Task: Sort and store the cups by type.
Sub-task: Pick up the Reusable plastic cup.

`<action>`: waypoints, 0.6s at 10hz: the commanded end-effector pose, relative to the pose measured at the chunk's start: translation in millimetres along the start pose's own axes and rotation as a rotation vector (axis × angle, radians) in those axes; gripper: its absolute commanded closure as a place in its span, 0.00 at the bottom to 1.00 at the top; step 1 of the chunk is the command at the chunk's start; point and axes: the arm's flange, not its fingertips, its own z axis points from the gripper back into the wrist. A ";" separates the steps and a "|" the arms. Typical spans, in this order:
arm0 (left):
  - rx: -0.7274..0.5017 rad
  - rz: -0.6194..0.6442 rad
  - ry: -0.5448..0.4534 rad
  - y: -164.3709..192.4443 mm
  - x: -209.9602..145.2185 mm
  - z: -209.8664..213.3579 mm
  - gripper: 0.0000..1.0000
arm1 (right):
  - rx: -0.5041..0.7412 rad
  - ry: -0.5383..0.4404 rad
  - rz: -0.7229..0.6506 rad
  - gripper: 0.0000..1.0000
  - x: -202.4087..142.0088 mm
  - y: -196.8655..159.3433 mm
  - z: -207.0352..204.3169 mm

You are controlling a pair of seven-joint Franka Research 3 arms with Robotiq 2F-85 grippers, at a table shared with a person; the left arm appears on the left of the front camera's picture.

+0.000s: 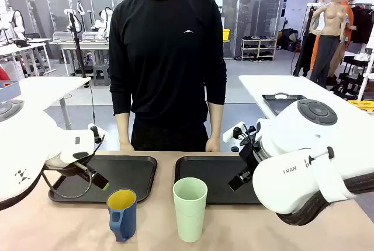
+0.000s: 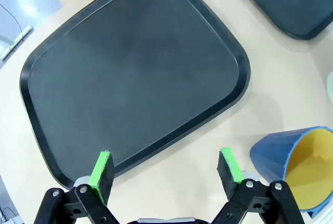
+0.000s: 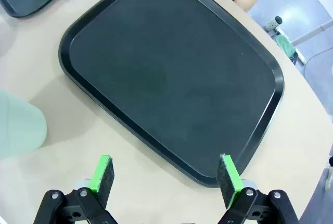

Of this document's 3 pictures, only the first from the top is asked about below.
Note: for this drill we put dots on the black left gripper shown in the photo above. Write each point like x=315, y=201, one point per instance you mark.
x=67, y=169

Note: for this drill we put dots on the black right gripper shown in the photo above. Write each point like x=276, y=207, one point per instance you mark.
x=250, y=151

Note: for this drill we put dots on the blue mug yellow inside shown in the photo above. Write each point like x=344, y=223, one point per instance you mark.
x=124, y=219

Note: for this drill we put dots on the pale green plastic cup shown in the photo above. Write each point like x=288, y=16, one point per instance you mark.
x=190, y=213

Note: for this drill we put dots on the person's right forearm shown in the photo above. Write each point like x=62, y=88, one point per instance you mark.
x=122, y=128

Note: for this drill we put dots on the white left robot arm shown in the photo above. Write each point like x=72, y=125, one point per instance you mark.
x=29, y=146

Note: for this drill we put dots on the person's left forearm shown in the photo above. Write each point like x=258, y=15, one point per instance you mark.
x=215, y=119

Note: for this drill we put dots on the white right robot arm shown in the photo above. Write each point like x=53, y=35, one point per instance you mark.
x=292, y=146

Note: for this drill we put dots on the person's right hand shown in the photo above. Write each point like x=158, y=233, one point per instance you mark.
x=127, y=146

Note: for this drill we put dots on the person's left hand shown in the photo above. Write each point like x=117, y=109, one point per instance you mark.
x=212, y=145

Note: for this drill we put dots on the black plastic serving tray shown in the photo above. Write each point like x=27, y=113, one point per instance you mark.
x=128, y=175
x=210, y=175

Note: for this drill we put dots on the small black round knob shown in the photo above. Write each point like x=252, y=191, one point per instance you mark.
x=234, y=148

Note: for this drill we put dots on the grey step stool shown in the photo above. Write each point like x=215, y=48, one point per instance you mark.
x=101, y=75

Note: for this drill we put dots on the blue storage box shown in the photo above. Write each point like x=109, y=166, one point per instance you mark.
x=8, y=92

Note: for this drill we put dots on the wooden shoe rack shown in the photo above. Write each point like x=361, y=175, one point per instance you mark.
x=258, y=48

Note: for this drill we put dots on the white lab desk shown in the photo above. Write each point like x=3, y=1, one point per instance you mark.
x=23, y=49
x=84, y=43

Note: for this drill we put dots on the person in black clothes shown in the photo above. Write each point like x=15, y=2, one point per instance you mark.
x=166, y=58

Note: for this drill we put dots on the black tripod stand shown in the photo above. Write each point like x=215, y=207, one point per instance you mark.
x=77, y=43

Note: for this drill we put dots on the yellow flat object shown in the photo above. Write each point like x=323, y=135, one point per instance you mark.
x=360, y=103

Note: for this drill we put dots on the person in red clothing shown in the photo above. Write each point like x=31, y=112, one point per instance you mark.
x=1, y=73

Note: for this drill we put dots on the yellow plastic bin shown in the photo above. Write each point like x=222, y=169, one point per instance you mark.
x=226, y=35

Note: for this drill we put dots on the black utility cart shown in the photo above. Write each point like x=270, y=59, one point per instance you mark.
x=349, y=73

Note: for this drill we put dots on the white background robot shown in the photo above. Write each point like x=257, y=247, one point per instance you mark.
x=103, y=20
x=14, y=23

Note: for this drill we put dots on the beige mannequin grey trousers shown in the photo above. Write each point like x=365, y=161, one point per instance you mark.
x=330, y=20

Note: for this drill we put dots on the mannequin in orange clothes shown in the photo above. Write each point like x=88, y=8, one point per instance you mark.
x=348, y=14

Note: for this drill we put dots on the rack of black clothes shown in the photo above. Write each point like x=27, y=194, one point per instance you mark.
x=362, y=23

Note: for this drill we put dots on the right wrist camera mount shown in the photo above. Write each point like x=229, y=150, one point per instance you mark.
x=229, y=134

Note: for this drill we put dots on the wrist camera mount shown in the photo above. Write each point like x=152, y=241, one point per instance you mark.
x=94, y=130
x=229, y=134

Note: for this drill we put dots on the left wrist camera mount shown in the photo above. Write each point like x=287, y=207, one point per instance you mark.
x=94, y=130

